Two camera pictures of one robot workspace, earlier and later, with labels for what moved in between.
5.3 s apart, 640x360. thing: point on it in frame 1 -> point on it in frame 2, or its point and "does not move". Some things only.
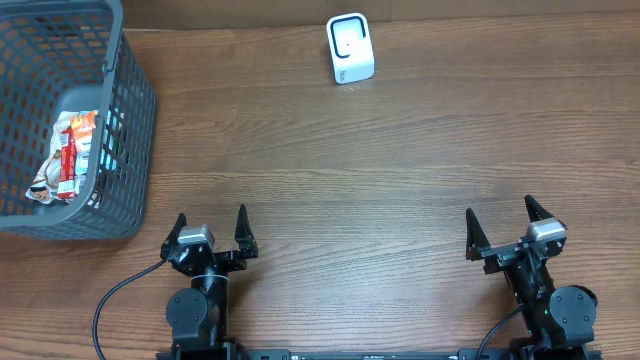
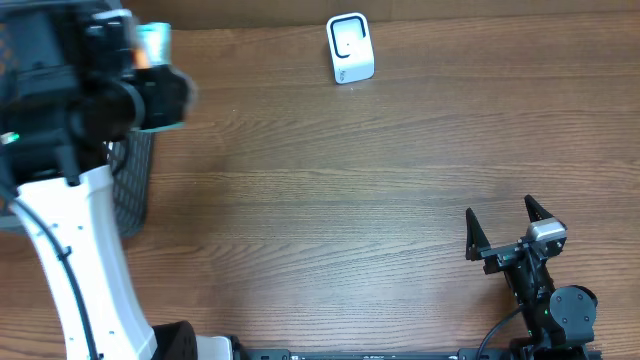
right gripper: (501, 256) does not move
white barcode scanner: (351, 47) does not move
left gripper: (220, 257) -> (163, 95)
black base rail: (460, 354) does not move
